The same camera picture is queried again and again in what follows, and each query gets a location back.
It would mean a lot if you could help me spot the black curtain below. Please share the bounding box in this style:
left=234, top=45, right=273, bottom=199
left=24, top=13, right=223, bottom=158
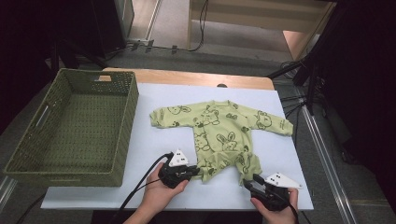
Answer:
left=0, top=0, right=94, bottom=132
left=311, top=0, right=396, bottom=213

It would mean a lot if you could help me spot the beige wooden cabinet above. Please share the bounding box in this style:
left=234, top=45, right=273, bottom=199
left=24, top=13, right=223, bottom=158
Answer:
left=186, top=0, right=339, bottom=62

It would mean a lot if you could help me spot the long metal floor rail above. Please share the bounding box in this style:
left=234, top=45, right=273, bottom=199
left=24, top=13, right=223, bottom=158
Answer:
left=298, top=104, right=358, bottom=224

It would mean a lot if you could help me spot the person's right hand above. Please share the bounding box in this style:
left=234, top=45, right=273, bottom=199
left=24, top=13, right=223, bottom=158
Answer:
left=250, top=188, right=300, bottom=224

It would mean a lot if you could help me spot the person's left hand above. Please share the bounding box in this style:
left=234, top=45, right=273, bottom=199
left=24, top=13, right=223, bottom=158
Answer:
left=139, top=170, right=191, bottom=216

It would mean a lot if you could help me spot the black hanging cable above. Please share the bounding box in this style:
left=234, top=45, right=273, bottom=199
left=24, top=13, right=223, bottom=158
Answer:
left=188, top=0, right=209, bottom=53

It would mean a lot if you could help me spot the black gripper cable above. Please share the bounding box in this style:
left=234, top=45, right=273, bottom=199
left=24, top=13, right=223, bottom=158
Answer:
left=274, top=189, right=302, bottom=224
left=110, top=151, right=175, bottom=224

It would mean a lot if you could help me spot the wooden table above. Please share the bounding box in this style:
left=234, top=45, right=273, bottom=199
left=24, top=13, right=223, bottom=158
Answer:
left=98, top=67, right=276, bottom=91

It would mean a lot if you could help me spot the black cabinet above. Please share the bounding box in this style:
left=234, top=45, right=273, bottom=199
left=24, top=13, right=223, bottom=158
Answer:
left=90, top=0, right=135, bottom=59

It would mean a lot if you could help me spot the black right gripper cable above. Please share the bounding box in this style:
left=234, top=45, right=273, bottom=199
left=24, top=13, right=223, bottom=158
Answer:
left=274, top=189, right=302, bottom=224

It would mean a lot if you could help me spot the black floor cable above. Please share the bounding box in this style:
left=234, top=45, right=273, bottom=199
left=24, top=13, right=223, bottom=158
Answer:
left=15, top=192, right=48, bottom=224

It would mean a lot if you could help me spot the black stand cable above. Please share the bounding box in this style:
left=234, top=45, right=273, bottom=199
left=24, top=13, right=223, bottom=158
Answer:
left=279, top=92, right=307, bottom=119

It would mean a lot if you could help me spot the short metal floor rail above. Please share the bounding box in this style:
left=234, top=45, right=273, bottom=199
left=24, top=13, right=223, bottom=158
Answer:
left=0, top=175, right=17, bottom=213

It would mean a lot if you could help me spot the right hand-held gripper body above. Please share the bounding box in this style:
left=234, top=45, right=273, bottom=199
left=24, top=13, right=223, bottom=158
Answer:
left=251, top=172, right=303, bottom=212

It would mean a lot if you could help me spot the white table mat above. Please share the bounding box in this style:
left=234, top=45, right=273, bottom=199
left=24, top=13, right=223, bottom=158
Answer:
left=40, top=82, right=315, bottom=212

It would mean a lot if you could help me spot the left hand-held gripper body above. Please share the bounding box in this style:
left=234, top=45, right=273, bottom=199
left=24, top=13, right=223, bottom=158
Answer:
left=158, top=148, right=194, bottom=189

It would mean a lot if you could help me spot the green woven basket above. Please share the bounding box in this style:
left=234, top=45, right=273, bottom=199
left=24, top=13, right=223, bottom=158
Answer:
left=3, top=68, right=140, bottom=188

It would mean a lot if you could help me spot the black tripod stand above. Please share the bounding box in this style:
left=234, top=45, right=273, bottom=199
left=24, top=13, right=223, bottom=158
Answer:
left=266, top=52, right=328, bottom=116

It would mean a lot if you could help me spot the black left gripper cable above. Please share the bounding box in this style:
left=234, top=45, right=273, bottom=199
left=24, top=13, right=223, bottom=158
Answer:
left=110, top=151, right=175, bottom=224

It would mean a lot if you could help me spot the green printed baby romper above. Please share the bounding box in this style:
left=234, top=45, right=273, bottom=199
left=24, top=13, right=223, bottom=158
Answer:
left=148, top=100, right=294, bottom=186

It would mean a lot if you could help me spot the black metal stand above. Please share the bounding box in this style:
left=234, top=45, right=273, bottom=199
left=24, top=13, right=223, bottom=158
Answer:
left=49, top=36, right=110, bottom=71

